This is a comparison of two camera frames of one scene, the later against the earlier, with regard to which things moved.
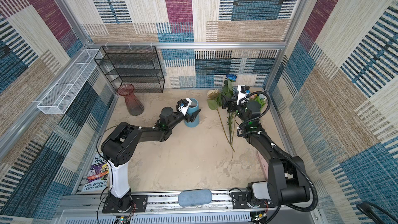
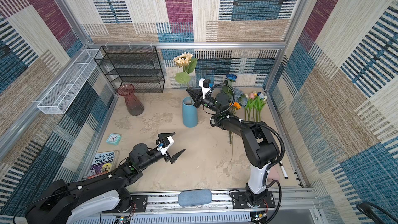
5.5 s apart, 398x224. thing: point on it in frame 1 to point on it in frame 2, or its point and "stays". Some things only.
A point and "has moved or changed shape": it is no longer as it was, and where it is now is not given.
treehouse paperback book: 97,178 stays
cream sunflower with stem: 214,101 has moved or changed shape
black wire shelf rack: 136,67 stays
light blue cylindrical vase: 194,106 stays
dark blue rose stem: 228,87 stays
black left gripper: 191,117 to 167,157
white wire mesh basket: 55,101 stays
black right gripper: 232,104 to 198,95
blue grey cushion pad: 195,197 stays
